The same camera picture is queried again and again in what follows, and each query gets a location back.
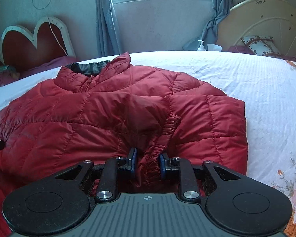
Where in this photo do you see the cream round headboard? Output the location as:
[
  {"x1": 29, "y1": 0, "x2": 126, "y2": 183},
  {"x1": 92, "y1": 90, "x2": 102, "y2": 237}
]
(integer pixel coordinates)
[{"x1": 216, "y1": 0, "x2": 296, "y2": 57}]

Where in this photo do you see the white floral bed sheet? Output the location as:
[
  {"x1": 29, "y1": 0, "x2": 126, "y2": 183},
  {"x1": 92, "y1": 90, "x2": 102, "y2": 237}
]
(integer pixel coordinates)
[{"x1": 0, "y1": 51, "x2": 296, "y2": 236}]

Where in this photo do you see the right blue curtain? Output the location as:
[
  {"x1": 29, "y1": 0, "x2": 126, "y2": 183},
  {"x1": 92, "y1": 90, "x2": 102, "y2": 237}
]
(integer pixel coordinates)
[{"x1": 182, "y1": 0, "x2": 234, "y2": 50}]

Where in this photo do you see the red quilted puffer jacket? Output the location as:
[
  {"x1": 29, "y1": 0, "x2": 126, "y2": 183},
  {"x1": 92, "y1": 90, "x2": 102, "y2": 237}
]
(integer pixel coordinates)
[{"x1": 0, "y1": 53, "x2": 248, "y2": 236}]

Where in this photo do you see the blue curtain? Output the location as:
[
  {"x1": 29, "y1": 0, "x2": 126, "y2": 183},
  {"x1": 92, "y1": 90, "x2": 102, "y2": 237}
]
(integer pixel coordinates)
[
  {"x1": 182, "y1": 0, "x2": 234, "y2": 50},
  {"x1": 95, "y1": 0, "x2": 122, "y2": 57}
]

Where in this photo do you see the red patterned cushion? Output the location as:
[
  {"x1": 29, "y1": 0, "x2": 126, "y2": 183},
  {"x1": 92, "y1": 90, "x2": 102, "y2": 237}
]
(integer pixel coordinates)
[{"x1": 264, "y1": 53, "x2": 296, "y2": 62}]

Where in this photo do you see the blue pink pillow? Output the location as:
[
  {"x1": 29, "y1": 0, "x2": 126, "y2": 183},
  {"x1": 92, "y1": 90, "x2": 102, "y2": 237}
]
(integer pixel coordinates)
[{"x1": 0, "y1": 65, "x2": 20, "y2": 87}]

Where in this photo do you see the white floral cushion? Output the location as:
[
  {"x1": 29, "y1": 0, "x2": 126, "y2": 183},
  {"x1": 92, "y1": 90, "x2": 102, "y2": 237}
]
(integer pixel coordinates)
[{"x1": 241, "y1": 35, "x2": 281, "y2": 57}]

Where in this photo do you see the white pump bottle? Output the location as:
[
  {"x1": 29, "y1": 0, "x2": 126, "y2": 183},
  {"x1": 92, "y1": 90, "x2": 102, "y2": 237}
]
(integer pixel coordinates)
[{"x1": 197, "y1": 40, "x2": 206, "y2": 51}]

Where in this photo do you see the red heart-shaped headboard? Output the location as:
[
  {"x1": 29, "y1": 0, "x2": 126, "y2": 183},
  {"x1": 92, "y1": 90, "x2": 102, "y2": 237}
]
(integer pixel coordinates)
[{"x1": 0, "y1": 16, "x2": 76, "y2": 73}]

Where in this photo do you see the white hanging cable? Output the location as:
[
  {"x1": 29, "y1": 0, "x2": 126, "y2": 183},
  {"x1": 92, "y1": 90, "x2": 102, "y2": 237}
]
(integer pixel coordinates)
[{"x1": 30, "y1": 0, "x2": 72, "y2": 57}]

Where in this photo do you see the left blue curtain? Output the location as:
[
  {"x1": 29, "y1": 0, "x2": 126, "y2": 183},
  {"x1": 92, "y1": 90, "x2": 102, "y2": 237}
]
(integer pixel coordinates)
[{"x1": 95, "y1": 0, "x2": 122, "y2": 57}]

